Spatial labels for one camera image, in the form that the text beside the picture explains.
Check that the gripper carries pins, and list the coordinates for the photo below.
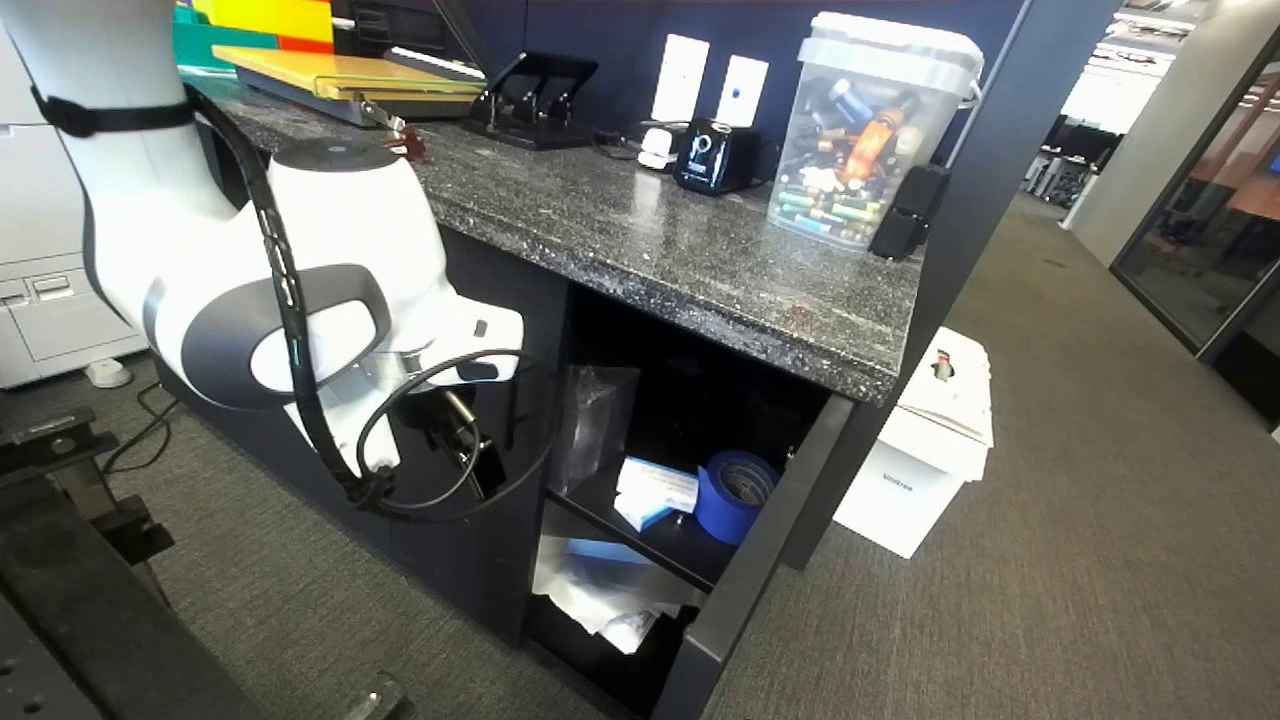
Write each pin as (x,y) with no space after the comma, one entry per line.
(420,412)

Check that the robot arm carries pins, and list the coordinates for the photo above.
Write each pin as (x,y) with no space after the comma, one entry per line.
(200,250)

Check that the dark cabinet door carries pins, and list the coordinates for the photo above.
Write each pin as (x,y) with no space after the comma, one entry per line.
(745,590)
(505,570)

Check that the clear plastic bag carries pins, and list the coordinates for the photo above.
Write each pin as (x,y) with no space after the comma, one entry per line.
(595,425)

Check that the heap of plastic bags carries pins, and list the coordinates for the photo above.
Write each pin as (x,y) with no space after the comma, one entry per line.
(600,595)

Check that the white and blue box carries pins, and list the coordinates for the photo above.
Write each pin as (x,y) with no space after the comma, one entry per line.
(655,492)

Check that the blue tape roll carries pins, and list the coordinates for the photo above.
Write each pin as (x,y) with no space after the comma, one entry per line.
(735,495)

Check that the dark red staple remover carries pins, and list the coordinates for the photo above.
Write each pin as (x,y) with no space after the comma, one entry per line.
(410,145)

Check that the white charger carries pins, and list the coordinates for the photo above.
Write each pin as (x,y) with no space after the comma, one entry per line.
(657,148)

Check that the black hole punch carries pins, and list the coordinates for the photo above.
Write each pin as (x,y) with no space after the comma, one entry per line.
(530,100)

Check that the black pencil sharpener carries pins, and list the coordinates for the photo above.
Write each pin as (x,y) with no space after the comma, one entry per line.
(712,158)

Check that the paper trimmer with yellow board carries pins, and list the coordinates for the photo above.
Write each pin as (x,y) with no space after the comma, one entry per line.
(340,82)

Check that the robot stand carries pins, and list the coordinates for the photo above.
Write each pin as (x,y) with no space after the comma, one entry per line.
(70,600)

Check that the white cardboard box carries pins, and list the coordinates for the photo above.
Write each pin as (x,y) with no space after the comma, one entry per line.
(930,450)

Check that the white office printer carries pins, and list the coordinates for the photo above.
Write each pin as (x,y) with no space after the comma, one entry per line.
(50,260)

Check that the small black device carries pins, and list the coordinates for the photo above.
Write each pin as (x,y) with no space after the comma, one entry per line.
(910,212)

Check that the clear tub of batteries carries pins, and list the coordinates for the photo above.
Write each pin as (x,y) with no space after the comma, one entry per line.
(860,140)

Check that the stack of coloured paper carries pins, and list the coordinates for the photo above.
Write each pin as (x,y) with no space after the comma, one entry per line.
(260,22)

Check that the glass partition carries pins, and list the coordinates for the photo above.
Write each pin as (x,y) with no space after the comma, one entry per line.
(1210,210)

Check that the white wall socket plate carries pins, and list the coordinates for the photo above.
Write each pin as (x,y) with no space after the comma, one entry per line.
(681,78)
(742,92)

